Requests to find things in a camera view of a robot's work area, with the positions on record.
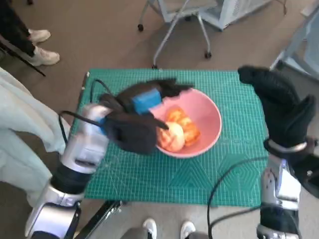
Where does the round toy bread bun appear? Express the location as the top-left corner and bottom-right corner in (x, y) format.
(159, 121), (185, 153)

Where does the white paper sheet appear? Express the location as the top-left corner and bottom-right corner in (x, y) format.
(300, 7), (317, 18)

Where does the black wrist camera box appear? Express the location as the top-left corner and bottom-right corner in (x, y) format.
(294, 149), (319, 197)
(106, 112), (158, 155)

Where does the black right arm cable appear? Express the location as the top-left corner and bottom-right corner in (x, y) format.
(206, 156), (269, 239)

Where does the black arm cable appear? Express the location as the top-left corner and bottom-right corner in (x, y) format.
(206, 156), (269, 239)
(58, 79), (118, 145)

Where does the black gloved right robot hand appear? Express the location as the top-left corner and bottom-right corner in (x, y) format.
(238, 65), (317, 150)

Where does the white sneaker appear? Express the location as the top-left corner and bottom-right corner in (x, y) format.
(142, 218), (158, 239)
(180, 220), (196, 236)

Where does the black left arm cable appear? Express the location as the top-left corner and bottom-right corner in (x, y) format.
(58, 79), (118, 145)

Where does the white perforated cabinet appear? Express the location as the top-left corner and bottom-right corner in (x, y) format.
(199, 0), (271, 30)

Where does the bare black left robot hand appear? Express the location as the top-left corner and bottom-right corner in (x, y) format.
(116, 78), (195, 131)

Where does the black metal table rail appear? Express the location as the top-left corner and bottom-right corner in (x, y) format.
(74, 200), (125, 239)

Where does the person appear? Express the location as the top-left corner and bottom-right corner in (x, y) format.
(0, 66), (72, 207)
(0, 0), (60, 67)

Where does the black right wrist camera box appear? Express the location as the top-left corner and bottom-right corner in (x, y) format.
(294, 149), (319, 197)

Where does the green cutting mat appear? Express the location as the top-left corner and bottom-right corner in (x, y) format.
(74, 69), (270, 208)

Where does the pink bowl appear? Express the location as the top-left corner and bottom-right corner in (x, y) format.
(149, 87), (222, 159)

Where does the rectangular toy bread loaf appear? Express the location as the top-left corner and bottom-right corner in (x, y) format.
(165, 107), (201, 147)

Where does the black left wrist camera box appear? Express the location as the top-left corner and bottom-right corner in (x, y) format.
(106, 112), (158, 155)

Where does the grey wheeled office chair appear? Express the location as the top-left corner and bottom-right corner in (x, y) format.
(138, 0), (220, 70)

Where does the black stand leg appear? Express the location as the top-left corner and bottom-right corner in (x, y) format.
(0, 37), (47, 77)

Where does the grey leg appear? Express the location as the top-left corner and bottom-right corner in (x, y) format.
(122, 227), (148, 239)
(186, 231), (209, 239)

